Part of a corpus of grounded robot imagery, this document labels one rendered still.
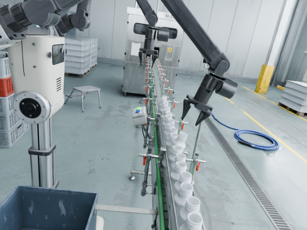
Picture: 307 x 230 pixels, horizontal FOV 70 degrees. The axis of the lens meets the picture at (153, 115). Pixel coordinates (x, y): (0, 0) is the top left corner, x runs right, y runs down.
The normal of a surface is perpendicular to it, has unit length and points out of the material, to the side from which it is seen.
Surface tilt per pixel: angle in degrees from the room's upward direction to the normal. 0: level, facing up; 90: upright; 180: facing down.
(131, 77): 90
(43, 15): 90
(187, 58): 90
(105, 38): 90
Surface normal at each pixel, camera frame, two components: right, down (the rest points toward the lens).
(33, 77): 0.00, 0.51
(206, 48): -0.13, 0.25
